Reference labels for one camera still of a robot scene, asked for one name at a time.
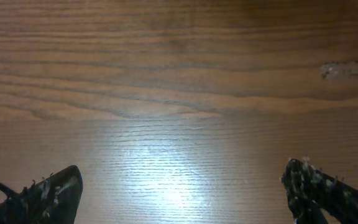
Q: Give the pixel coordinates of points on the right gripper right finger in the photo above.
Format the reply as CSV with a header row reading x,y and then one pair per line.
x,y
309,191

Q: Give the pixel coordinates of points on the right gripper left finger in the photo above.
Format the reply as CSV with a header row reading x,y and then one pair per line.
x,y
54,200

